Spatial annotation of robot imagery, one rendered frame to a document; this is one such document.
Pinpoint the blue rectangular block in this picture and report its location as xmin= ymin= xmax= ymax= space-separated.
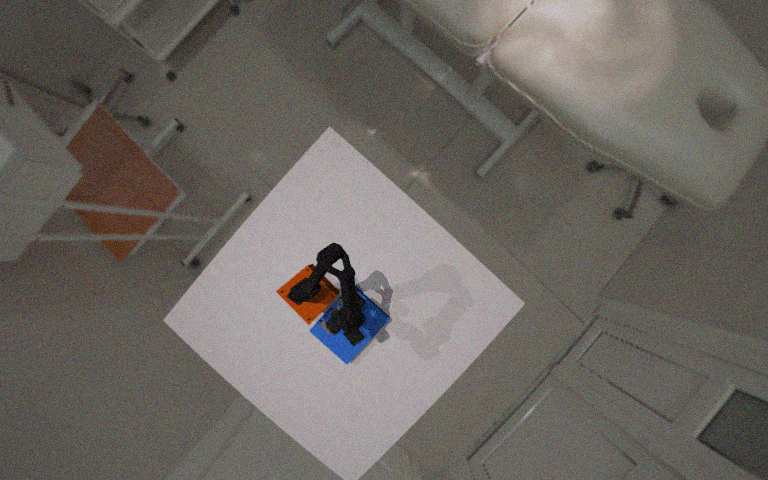
xmin=309 ymin=286 xmax=390 ymax=364

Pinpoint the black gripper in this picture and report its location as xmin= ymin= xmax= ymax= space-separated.
xmin=326 ymin=293 xmax=365 ymax=335

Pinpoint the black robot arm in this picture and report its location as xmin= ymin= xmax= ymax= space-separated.
xmin=287 ymin=242 xmax=365 ymax=346

